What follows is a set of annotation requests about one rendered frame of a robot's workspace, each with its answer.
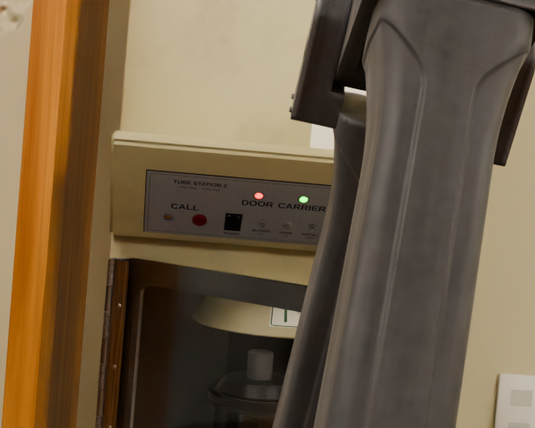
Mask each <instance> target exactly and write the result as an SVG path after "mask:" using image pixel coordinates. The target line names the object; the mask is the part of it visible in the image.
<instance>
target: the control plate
mask: <svg viewBox="0 0 535 428"><path fill-rule="evenodd" d="M330 190H331V185H326V184H316V183H297V182H286V181H276V180H267V179H256V178H246V177H227V176H217V175H206V174H197V173H187V172H168V171H157V170H147V169H146V181H145V198H144V232H152V233H163V234H183V235H194V236H205V237H215V238H226V239H247V240H257V241H268V242H279V243H290V244H300V245H318V241H319V237H320V234H321V230H322V227H323V223H324V217H325V213H326V210H327V206H328V203H329V195H330ZM255 192H263V193H264V198H263V199H261V200H256V199H255V198H254V197H253V194H254V193H255ZM302 195H305V196H307V197H308V198H309V201H308V202H307V203H304V204H303V203H300V202H299V201H298V198H299V197H300V196H302ZM165 213H171V214H172V215H173V219H172V220H171V221H166V220H164V219H163V217H162V216H163V214H165ZM226 213H233V214H243V217H242V223H241V229H240V231H230V230H224V223H225V217H226ZM198 214H201V215H204V216H206V218H207V223H206V224H205V225H203V226H197V225H195V224H193V222H192V218H193V216H195V215H198ZM261 220H265V221H267V226H265V228H261V226H259V225H258V221H261ZM284 222H290V223H292V227H291V228H290V229H289V230H286V229H285V228H284V227H283V225H284ZM310 224H315V225H317V229H316V230H315V231H314V232H311V231H310V230H309V229H307V228H308V225H310Z"/></svg>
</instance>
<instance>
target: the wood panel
mask: <svg viewBox="0 0 535 428"><path fill-rule="evenodd" d="M109 5H110V0H33V9H32V20H31V42H30V53H29V65H28V77H27V89H26V100H25V122H24V133H23V145H22V156H21V168H20V190H19V202H18V213H17V224H16V236H15V248H14V270H13V281H12V293H11V304H10V315H9V327H8V350H7V361H6V372H5V384H4V395H3V417H2V428H76V417H77V406H78V395H79V384H80V373H81V362H82V341H83V330H84V319H85V308H86V297H87V276H88V265H89V254H90V244H91V232H92V221H93V201H94V190H95V178H96V167H97V157H98V146H99V124H100V114H101V103H102V92H103V80H104V60H105V49H106V37H107V26H108V16H109Z"/></svg>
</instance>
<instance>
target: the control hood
mask: <svg viewBox="0 0 535 428"><path fill-rule="evenodd" d="M333 166H334V150H333V149H316V148H306V147H296V146H287V145H277V144H259V143H248V142H239V141H229V140H219V139H209V138H191V137H181V136H171V135H161V134H152V133H141V132H123V131H115V134H113V133H111V157H110V232H113V235H120V236H131V237H141V238H152V239H173V240H183V241H194V242H206V243H216V244H227V245H248V246H258V247H269V248H280V249H291V250H301V251H316V250H317V247H318V246H317V245H300V244H290V243H279V242H268V241H257V240H247V239H226V238H215V237H205V236H194V235H183V234H163V233H152V232H144V198H145V181H146V169H147V170H157V171H168V172H187V173H197V174H206V175H217V176H227V177H246V178H256V179H267V180H276V181H286V182H297V183H316V184H326V185H331V184H332V177H333Z"/></svg>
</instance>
